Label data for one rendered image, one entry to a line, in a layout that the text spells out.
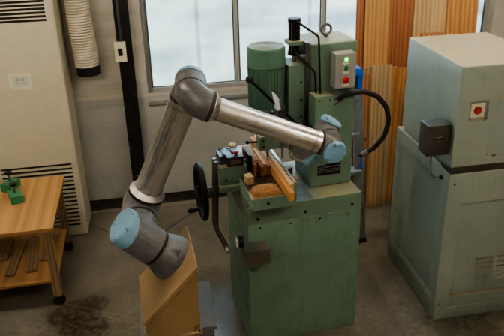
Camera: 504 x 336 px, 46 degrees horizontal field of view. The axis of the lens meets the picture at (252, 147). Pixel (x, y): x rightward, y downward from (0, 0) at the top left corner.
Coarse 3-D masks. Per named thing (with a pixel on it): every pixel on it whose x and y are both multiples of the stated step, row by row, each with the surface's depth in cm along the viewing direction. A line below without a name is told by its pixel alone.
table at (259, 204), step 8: (240, 152) 310; (264, 176) 284; (272, 176) 284; (232, 184) 283; (240, 184) 284; (256, 184) 276; (224, 192) 282; (248, 192) 270; (248, 200) 270; (256, 200) 264; (264, 200) 265; (272, 200) 266; (280, 200) 267; (288, 200) 268; (296, 200) 269; (256, 208) 266; (264, 208) 267
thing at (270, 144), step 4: (256, 136) 288; (260, 136) 285; (264, 136) 285; (256, 140) 289; (260, 140) 284; (264, 140) 285; (268, 140) 286; (272, 140) 286; (256, 144) 290; (260, 144) 285; (264, 144) 286; (268, 144) 286; (272, 144) 287; (276, 144) 287; (284, 144) 289; (260, 148) 286; (264, 148) 287; (268, 148) 287; (272, 148) 288; (276, 148) 288
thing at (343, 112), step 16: (320, 32) 284; (336, 32) 284; (320, 48) 266; (336, 48) 268; (352, 48) 270; (336, 96) 277; (352, 96) 280; (336, 112) 281; (352, 112) 283; (352, 128) 287; (304, 176) 298; (320, 176) 292; (336, 176) 295
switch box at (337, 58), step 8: (336, 56) 263; (344, 56) 264; (352, 56) 265; (336, 64) 264; (344, 64) 265; (352, 64) 266; (336, 72) 266; (352, 72) 268; (336, 80) 267; (352, 80) 269; (336, 88) 269
